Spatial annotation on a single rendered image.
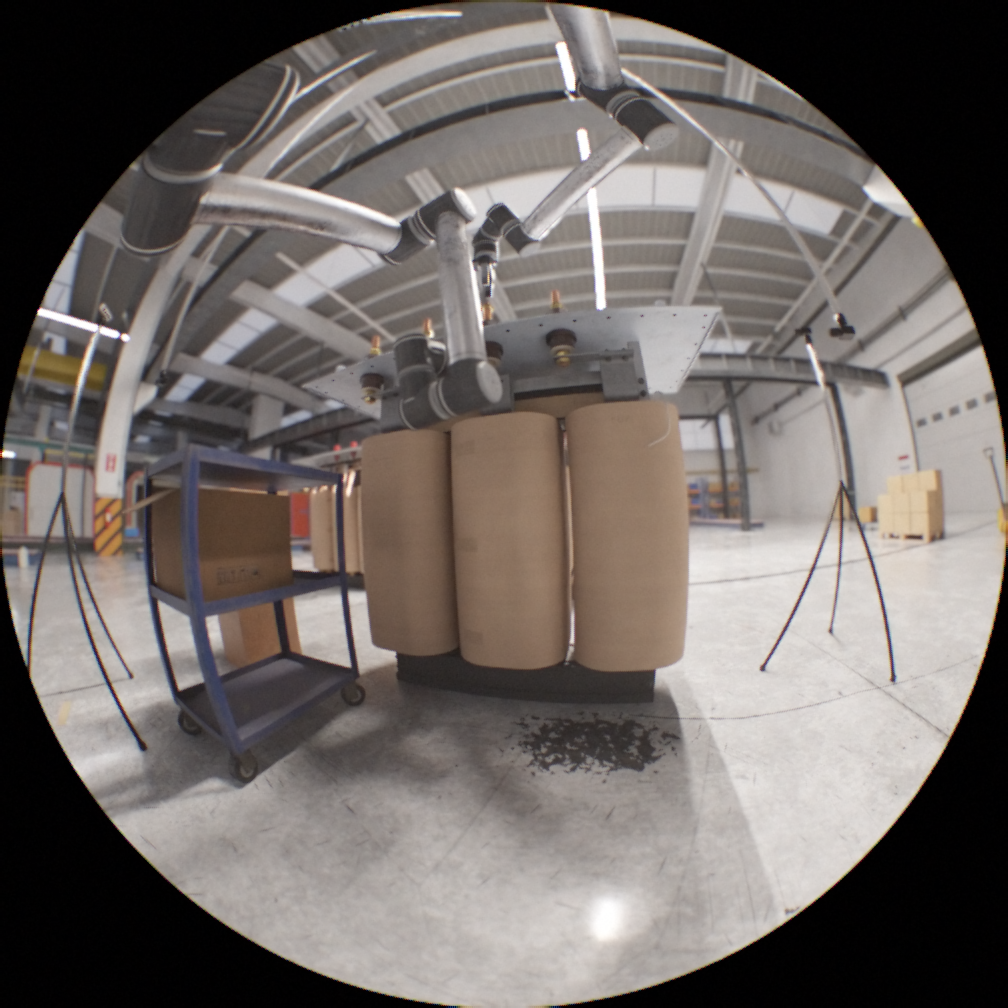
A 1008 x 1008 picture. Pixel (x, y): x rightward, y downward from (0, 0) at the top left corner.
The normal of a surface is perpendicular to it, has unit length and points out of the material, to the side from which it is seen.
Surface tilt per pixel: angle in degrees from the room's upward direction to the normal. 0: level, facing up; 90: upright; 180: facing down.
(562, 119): 180
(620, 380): 90
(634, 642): 90
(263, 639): 90
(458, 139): 180
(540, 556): 90
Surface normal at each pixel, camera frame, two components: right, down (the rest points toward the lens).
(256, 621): 0.96, -0.05
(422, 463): 0.34, -0.07
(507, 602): -0.29, -0.04
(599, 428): -0.51, -0.03
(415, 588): 0.06, -0.06
